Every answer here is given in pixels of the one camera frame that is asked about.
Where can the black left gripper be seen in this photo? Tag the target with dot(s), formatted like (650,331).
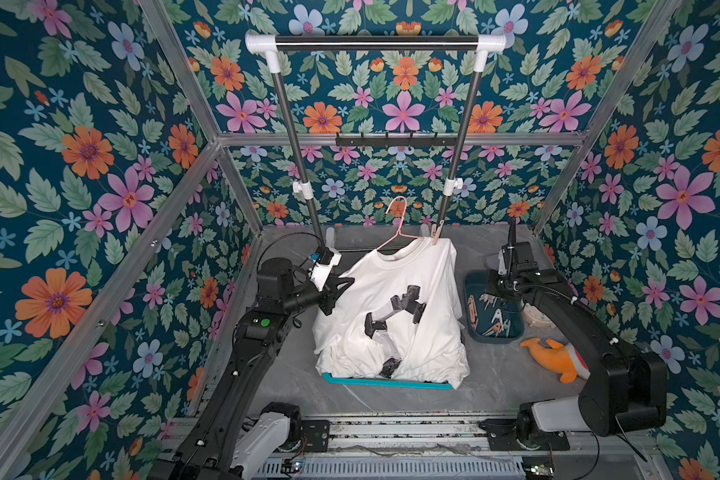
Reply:
(328,298)

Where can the white printed t-shirt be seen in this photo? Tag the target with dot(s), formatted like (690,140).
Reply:
(400,320)

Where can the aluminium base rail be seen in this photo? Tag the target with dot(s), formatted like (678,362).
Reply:
(455,445)

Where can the pink wire hanger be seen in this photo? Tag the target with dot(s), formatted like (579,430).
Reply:
(399,239)

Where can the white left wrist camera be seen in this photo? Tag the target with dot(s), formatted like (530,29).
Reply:
(324,260)

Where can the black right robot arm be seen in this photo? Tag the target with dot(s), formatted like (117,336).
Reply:
(626,389)

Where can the white steel clothes rack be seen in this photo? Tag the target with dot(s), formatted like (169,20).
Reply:
(270,46)

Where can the orange plush toy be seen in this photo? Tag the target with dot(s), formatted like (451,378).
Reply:
(558,358)

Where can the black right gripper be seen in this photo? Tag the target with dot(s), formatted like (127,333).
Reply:
(510,284)

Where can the black wall hook rail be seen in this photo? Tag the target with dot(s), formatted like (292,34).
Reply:
(395,140)

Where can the beige clothespin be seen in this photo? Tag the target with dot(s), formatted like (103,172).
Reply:
(436,232)

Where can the teal laundry basket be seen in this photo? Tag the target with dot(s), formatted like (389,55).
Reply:
(386,383)

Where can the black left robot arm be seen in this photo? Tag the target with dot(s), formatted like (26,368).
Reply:
(217,447)

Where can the teal clothespin tray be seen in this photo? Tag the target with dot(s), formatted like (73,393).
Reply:
(490,319)

